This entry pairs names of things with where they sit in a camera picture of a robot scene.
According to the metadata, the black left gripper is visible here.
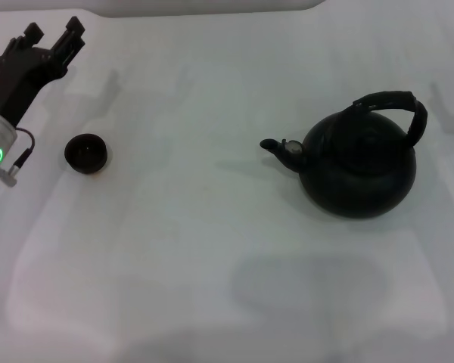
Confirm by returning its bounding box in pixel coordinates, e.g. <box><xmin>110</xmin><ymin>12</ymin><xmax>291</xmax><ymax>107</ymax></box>
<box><xmin>0</xmin><ymin>15</ymin><xmax>87</xmax><ymax>128</ymax></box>

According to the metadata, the small dark round teacup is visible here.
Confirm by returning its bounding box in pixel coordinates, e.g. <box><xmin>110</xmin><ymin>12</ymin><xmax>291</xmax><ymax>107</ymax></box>
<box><xmin>64</xmin><ymin>132</ymin><xmax>109</xmax><ymax>175</ymax></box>

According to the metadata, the black round teapot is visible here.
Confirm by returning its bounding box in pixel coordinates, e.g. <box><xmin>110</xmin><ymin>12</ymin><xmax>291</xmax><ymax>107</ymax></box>
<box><xmin>260</xmin><ymin>89</ymin><xmax>428</xmax><ymax>220</ymax></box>

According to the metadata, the dark left wrist cable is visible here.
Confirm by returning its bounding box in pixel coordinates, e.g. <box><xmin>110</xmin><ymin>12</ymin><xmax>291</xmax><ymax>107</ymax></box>
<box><xmin>0</xmin><ymin>127</ymin><xmax>37</xmax><ymax>188</ymax></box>

